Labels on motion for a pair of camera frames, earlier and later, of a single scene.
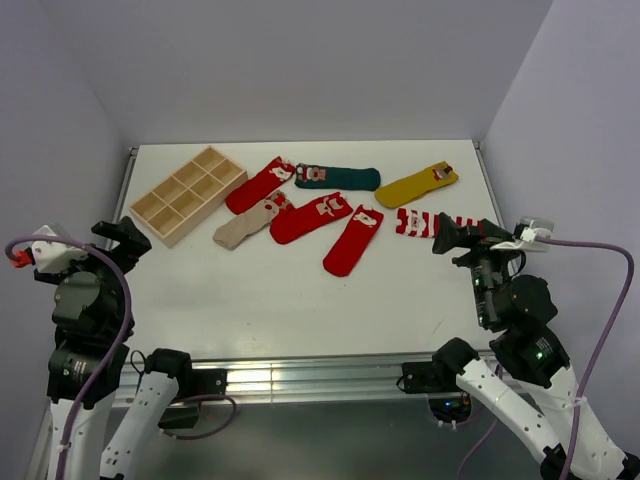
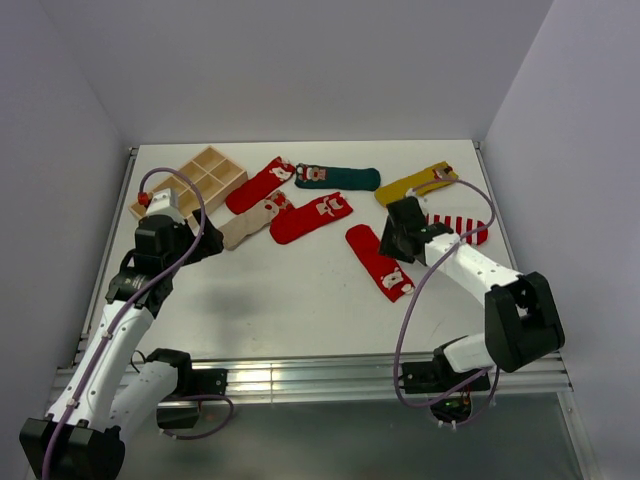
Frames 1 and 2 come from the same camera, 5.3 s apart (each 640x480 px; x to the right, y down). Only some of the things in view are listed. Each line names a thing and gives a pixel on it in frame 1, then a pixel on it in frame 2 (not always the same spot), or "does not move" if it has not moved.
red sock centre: (292, 222) does not move
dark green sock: (346, 178) does not move
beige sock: (249, 220) does not move
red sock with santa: (353, 242) to (387, 274)
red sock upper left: (259, 187) does not move
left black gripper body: (103, 261) to (180, 249)
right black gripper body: (486, 266) to (391, 244)
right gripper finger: (449, 235) to (395, 243)
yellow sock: (415, 186) does not move
